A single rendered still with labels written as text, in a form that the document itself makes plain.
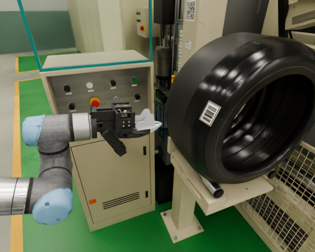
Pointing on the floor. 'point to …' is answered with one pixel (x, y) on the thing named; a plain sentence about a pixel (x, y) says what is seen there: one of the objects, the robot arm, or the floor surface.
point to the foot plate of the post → (177, 236)
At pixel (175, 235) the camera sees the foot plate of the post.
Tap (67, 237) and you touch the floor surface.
